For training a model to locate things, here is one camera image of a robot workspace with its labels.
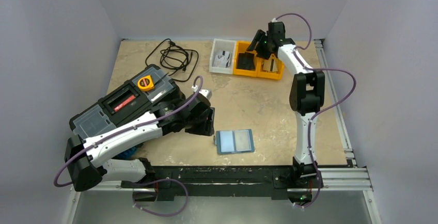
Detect blue card holder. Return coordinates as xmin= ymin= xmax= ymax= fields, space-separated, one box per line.
xmin=214 ymin=129 xmax=255 ymax=155

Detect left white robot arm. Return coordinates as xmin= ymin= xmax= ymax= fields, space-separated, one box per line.
xmin=64 ymin=89 xmax=214 ymax=191

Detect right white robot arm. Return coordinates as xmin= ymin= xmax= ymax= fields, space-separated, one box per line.
xmin=247 ymin=20 xmax=325 ymax=186

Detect black cards in bin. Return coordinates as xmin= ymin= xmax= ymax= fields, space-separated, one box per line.
xmin=236 ymin=52 xmax=256 ymax=71

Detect gold cards in bin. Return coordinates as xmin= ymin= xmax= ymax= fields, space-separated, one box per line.
xmin=262 ymin=55 xmax=278 ymax=73

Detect white cards in bin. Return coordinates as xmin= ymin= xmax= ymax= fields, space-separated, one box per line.
xmin=212 ymin=50 xmax=231 ymax=68

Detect left yellow plastic bin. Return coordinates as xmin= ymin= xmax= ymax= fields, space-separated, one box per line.
xmin=232 ymin=41 xmax=261 ymax=78

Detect yellow plastic bin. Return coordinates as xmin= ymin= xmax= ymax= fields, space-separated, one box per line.
xmin=255 ymin=43 xmax=284 ymax=81
xmin=232 ymin=41 xmax=261 ymax=78

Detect right yellow plastic bin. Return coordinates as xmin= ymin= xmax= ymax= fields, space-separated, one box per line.
xmin=255 ymin=43 xmax=284 ymax=81

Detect white plastic bin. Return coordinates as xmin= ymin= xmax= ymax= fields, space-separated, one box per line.
xmin=209 ymin=39 xmax=237 ymax=75

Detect black tool box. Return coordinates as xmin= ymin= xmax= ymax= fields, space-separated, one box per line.
xmin=69 ymin=65 xmax=186 ymax=139

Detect yellow tape measure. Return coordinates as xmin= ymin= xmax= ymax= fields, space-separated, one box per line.
xmin=137 ymin=75 xmax=155 ymax=92

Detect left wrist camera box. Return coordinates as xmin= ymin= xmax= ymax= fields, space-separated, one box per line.
xmin=199 ymin=89 xmax=212 ymax=100

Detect aluminium frame rail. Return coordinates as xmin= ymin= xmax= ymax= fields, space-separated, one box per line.
xmin=314 ymin=39 xmax=357 ymax=168

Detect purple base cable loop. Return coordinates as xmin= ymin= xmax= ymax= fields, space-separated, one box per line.
xmin=132 ymin=177 xmax=190 ymax=217

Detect black coiled cable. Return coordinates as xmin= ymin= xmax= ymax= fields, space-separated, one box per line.
xmin=145 ymin=38 xmax=199 ymax=83

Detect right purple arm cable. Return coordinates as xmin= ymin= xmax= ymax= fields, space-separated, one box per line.
xmin=272 ymin=12 xmax=357 ymax=210

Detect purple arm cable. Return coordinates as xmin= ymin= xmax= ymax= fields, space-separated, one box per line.
xmin=53 ymin=75 xmax=204 ymax=188
xmin=272 ymin=12 xmax=357 ymax=210

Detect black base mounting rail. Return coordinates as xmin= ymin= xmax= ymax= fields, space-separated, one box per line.
xmin=121 ymin=165 xmax=324 ymax=203

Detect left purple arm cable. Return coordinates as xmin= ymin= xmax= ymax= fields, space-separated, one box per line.
xmin=53 ymin=75 xmax=204 ymax=188

